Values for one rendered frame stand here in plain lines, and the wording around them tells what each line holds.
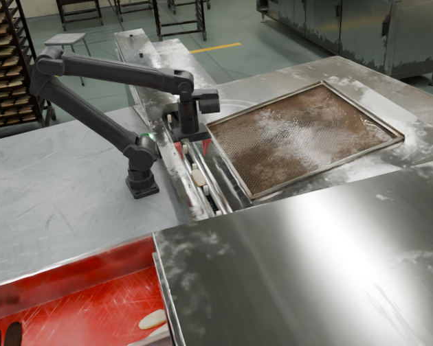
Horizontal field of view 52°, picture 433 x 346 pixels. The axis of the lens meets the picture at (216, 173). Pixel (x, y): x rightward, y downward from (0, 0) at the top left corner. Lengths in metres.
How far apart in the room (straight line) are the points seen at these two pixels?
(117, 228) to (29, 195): 0.39
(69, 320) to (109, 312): 0.09
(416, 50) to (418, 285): 3.72
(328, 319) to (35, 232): 1.13
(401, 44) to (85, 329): 3.45
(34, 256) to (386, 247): 1.04
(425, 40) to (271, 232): 3.72
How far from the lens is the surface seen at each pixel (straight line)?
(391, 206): 0.58
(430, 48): 4.24
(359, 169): 1.33
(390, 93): 2.14
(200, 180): 1.43
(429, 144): 1.42
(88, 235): 1.37
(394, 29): 3.95
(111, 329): 1.10
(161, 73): 1.31
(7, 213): 1.59
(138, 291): 1.15
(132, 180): 1.47
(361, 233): 0.54
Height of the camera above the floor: 1.65
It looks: 33 degrees down
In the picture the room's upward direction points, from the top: 5 degrees counter-clockwise
